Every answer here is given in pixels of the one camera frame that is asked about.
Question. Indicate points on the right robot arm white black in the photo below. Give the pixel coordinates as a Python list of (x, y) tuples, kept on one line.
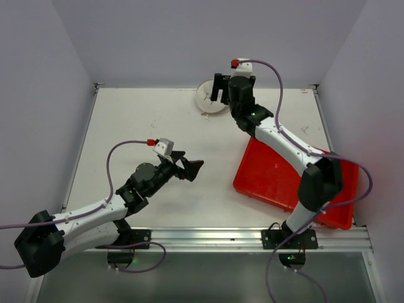
[(320, 173)]

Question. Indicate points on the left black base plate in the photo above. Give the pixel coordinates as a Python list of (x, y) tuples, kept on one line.
[(139, 240)]

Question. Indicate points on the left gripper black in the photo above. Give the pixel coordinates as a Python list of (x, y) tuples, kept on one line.
[(190, 168)]

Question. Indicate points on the red plastic tray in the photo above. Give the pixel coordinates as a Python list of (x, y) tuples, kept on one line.
[(264, 175)]

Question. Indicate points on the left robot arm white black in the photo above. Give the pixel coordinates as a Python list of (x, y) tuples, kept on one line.
[(48, 239)]

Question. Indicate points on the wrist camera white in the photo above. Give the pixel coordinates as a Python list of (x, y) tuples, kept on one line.
[(241, 67), (164, 147)]

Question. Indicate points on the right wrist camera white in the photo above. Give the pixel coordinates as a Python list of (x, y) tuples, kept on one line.
[(241, 67)]

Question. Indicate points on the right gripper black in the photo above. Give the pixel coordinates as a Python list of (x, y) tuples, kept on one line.
[(221, 87)]

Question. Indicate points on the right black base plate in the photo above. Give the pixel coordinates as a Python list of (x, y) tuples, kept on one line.
[(272, 238)]

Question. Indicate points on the white mesh laundry bag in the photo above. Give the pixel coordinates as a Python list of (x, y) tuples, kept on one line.
[(206, 106)]

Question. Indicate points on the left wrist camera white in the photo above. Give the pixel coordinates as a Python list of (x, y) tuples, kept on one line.
[(164, 147)]

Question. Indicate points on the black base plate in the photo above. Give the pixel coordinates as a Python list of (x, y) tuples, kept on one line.
[(272, 238), (139, 240)]

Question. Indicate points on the aluminium mounting rail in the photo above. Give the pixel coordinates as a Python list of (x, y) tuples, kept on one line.
[(248, 240)]

